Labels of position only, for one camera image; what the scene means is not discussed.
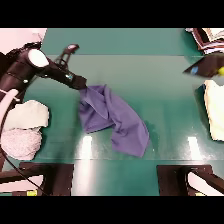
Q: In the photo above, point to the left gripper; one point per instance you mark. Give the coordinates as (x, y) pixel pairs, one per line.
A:
(78, 82)

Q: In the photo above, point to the purple shirt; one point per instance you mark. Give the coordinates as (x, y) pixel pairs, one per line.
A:
(124, 124)

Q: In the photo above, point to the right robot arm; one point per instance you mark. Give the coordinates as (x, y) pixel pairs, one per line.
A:
(173, 180)

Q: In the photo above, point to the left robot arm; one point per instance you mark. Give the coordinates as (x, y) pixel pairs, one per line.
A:
(19, 70)

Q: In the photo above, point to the pale green garment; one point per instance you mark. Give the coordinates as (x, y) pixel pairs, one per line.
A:
(27, 115)

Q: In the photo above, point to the pale pink fluffy garment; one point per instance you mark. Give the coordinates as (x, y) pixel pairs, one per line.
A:
(20, 144)

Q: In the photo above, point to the heap of clothes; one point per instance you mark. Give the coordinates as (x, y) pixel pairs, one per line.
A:
(208, 39)

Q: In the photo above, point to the pale yellow garment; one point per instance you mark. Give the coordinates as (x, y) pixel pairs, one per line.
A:
(216, 111)

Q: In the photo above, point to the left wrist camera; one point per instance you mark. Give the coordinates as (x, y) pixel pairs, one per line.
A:
(68, 50)

